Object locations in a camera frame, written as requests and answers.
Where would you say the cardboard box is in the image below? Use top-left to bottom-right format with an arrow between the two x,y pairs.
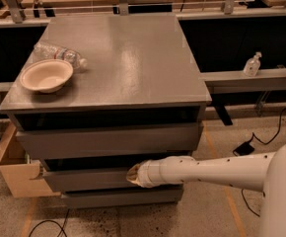
0,122 -> 59,198

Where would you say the black floor cable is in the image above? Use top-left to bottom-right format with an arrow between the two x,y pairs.
241,99 -> 286,218

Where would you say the grey drawer cabinet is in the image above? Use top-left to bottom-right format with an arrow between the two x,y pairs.
0,14 -> 212,170

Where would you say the clear sanitizer pump bottle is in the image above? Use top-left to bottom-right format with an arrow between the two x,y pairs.
243,52 -> 262,77

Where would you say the clear plastic water bottle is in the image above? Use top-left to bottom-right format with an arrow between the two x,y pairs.
33,41 -> 88,70

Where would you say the white foam-padded gripper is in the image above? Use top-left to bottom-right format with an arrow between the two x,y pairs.
126,160 -> 156,188

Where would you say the grey metal rail shelf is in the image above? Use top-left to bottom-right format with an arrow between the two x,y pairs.
200,68 -> 286,94

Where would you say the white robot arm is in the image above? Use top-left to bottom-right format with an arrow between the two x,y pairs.
126,144 -> 286,237

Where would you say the black power adapter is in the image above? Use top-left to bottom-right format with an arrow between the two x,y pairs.
233,142 -> 254,156

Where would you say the grey bottom drawer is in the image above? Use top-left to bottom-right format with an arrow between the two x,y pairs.
61,185 -> 183,208

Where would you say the grey top drawer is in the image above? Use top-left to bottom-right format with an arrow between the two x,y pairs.
17,122 -> 203,159

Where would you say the grey drawer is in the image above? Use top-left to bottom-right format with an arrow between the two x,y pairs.
17,122 -> 203,159
41,151 -> 183,194
61,185 -> 183,208

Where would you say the white paper bowl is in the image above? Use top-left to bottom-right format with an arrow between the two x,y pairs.
20,59 -> 73,93

